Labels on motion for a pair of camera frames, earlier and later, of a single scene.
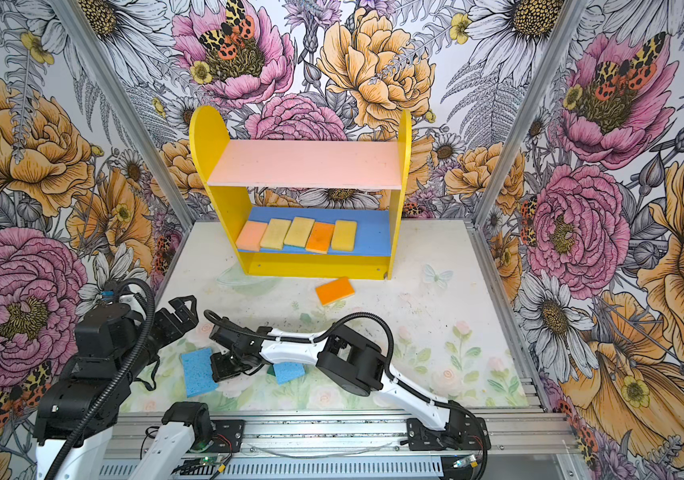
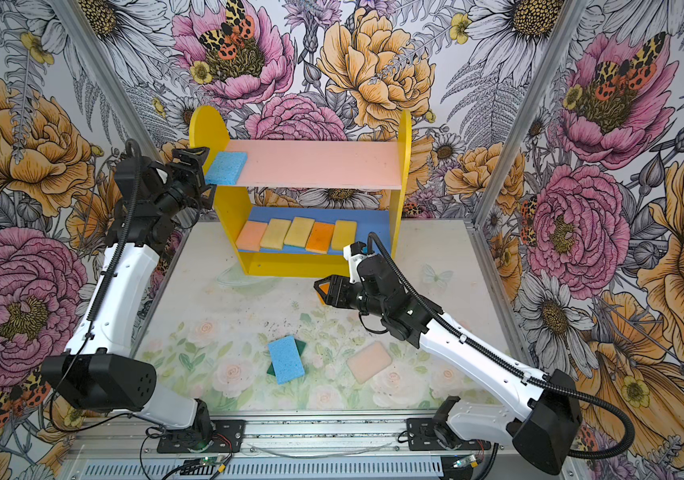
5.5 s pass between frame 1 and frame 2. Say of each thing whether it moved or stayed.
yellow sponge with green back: stayed
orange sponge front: stayed
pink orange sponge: stayed
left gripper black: moved
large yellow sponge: stayed
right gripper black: moved
